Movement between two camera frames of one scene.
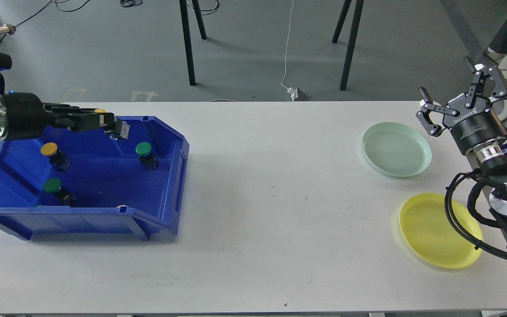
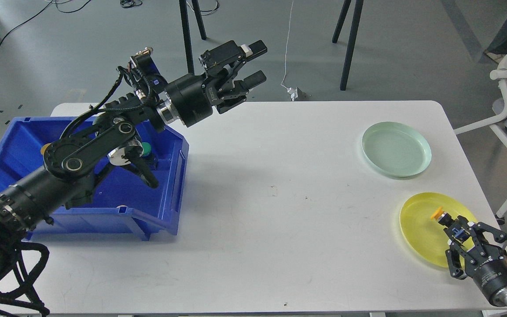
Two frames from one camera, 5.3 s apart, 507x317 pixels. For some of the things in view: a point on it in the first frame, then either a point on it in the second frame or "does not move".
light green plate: [396, 149] does not move
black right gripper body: [472, 122] to [504, 284]
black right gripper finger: [428, 108] to [479, 228]
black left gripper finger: [79, 116] to [229, 52]
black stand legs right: [358, 11] does not move
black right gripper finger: [486, 80] to [453, 256]
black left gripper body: [27, 116] to [194, 96]
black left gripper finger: [115, 129] to [250, 82]
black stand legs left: [184, 12] does not move
